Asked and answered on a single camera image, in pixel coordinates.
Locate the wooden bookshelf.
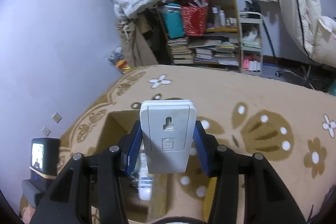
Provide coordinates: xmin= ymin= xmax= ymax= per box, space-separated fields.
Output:
xmin=158 ymin=0 xmax=241 ymax=70

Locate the phone mounted on gripper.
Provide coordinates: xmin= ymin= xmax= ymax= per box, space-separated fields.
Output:
xmin=29 ymin=138 xmax=60 ymax=180

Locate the brown cardboard box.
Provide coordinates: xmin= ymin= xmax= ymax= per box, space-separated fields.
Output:
xmin=95 ymin=110 xmax=168 ymax=223

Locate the white rolling cart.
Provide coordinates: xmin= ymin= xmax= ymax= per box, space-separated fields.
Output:
xmin=238 ymin=11 xmax=264 ymax=76

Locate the plastic bag of toys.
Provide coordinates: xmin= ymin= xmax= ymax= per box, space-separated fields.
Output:
xmin=105 ymin=45 xmax=130 ymax=73

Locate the red gift bag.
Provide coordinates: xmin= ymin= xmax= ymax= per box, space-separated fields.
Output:
xmin=181 ymin=0 xmax=209 ymax=36

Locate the stack of books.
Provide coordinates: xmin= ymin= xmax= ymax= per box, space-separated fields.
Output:
xmin=167 ymin=36 xmax=194 ymax=65

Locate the yellow oval case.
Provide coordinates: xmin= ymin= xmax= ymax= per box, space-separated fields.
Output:
xmin=203 ymin=177 xmax=217 ymax=222

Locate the teal bag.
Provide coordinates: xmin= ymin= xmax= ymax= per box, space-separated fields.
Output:
xmin=161 ymin=4 xmax=185 ymax=39

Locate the white tube with blue text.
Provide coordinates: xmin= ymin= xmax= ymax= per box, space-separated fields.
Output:
xmin=138 ymin=151 xmax=153 ymax=201

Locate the beige trench coat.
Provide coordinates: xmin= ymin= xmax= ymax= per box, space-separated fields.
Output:
xmin=116 ymin=20 xmax=158 ymax=67

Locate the wall socket plate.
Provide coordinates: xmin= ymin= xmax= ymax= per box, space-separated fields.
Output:
xmin=42 ymin=126 xmax=51 ymax=137
xmin=52 ymin=112 xmax=62 ymax=124

